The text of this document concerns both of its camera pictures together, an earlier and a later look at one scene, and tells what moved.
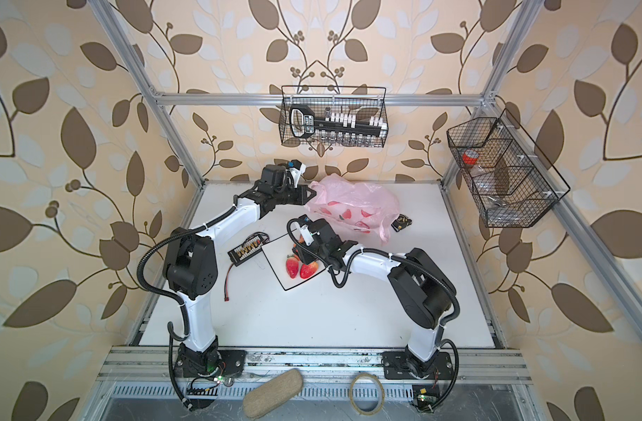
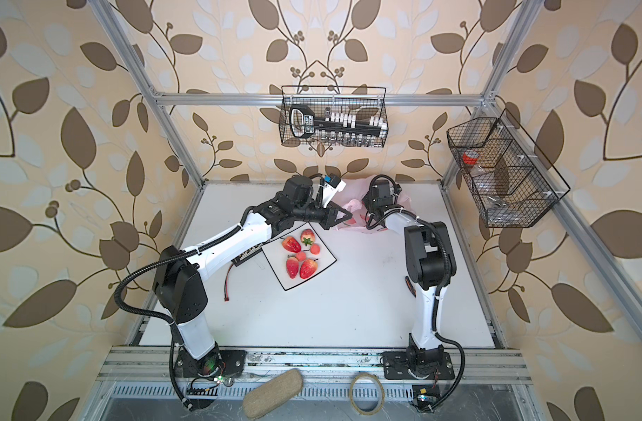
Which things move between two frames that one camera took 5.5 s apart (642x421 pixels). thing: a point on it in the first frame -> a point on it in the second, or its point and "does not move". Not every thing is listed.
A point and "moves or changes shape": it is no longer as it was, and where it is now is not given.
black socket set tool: x=303 y=123 does not move
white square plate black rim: x=276 y=253 does not move
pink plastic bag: x=363 y=207 moves or changes shape
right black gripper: x=304 y=253 -> x=367 y=197
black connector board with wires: x=238 y=255 does not move
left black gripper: x=302 y=197 -> x=330 y=214
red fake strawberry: x=307 y=270 does not move
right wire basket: x=510 y=181 does not move
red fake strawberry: x=292 y=263 does not move
